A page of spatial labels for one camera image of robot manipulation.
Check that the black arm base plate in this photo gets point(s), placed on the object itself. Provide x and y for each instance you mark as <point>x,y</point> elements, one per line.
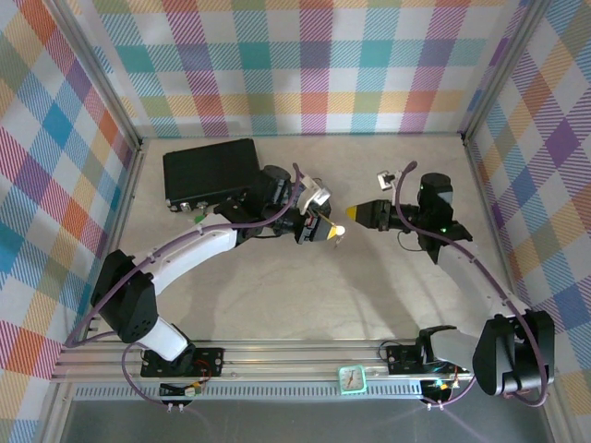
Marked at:
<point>397,355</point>
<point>212,357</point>

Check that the aluminium frame side bar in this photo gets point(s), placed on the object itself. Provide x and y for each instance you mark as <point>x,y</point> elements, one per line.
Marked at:
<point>125,198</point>
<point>486,198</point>

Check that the mint green square clock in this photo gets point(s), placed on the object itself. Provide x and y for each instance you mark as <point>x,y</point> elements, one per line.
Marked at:
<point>351,379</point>

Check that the aluminium frame post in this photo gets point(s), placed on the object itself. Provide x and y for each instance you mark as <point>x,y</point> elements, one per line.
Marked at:
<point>503,69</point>
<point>92,69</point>

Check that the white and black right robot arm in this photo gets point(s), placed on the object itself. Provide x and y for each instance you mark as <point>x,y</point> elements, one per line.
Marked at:
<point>461,272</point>

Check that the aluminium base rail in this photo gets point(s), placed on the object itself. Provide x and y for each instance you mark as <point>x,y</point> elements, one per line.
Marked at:
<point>286,360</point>

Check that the black hard case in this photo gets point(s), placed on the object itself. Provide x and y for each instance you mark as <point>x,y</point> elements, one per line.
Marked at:
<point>208,171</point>

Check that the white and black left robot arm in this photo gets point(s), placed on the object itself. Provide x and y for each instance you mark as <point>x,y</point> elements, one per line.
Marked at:
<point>203,240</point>

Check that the small circuit board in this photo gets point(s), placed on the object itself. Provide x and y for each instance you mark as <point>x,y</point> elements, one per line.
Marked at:
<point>443,385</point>
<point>191,391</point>

